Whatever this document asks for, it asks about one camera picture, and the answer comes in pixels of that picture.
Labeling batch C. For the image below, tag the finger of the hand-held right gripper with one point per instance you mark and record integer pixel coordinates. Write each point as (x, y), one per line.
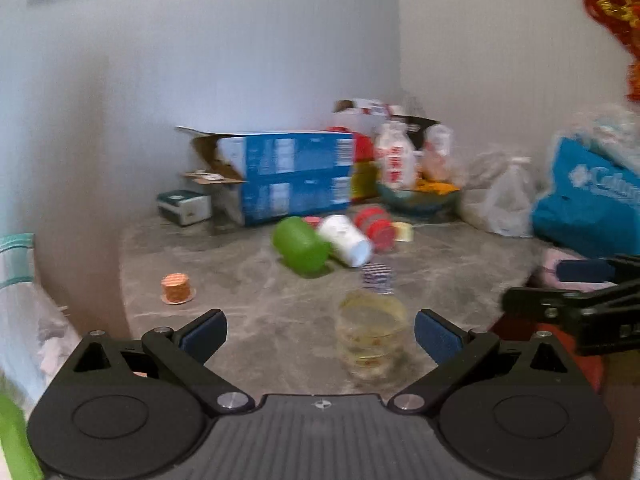
(582, 271)
(540, 305)

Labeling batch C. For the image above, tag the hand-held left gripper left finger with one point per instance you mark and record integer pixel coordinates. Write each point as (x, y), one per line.
(205, 335)

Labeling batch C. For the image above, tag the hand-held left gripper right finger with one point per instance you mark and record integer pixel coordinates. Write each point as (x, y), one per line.
(438, 338)

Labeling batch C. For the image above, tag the small orange patterned cup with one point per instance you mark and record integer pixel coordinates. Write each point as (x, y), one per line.
(176, 287)

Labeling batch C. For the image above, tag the small pale yellow cup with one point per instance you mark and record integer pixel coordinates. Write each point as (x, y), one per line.
(404, 231)

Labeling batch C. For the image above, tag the red plastic cup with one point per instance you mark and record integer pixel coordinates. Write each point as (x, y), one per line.
(376, 226)

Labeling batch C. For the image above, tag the green plastic cup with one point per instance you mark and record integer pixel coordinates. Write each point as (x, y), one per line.
(301, 246)

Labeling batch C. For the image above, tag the white plastic cup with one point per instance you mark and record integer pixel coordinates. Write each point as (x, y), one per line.
(347, 240)

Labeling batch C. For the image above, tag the pink cloth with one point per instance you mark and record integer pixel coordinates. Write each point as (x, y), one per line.
(547, 266)

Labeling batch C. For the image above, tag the blue shopping bag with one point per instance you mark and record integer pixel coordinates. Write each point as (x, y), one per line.
(585, 195)

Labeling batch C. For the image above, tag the white plastic bag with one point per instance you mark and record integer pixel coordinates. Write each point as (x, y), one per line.
(500, 195)

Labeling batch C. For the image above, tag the small white green box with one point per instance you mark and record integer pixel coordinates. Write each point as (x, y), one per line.
(183, 206)

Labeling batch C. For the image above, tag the green bowl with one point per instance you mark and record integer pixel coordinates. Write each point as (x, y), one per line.
(417, 200)

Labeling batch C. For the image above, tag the clear crinkled plastic bag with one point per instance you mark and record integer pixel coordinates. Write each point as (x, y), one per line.
(607, 127)

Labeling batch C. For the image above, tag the small brown cardboard piece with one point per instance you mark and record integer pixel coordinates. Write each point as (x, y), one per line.
(207, 177)

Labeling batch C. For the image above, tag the yellow packet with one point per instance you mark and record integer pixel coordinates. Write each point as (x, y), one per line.
(365, 180)

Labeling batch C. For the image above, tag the blue cardboard box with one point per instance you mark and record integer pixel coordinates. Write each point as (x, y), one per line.
(290, 175)

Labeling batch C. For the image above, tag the clear bag of food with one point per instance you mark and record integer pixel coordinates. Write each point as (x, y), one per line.
(438, 152)

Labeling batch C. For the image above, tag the white bag with red print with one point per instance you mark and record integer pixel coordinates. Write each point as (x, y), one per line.
(395, 157)

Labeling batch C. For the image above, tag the red packet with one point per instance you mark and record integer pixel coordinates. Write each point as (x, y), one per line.
(362, 150)

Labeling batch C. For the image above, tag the bright green object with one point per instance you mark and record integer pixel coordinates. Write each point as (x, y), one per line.
(15, 435)

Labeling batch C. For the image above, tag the white red cardboard box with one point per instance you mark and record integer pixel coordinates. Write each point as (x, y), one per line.
(367, 107)

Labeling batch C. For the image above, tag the red gold wall decoration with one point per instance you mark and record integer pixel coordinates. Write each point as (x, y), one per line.
(616, 5)

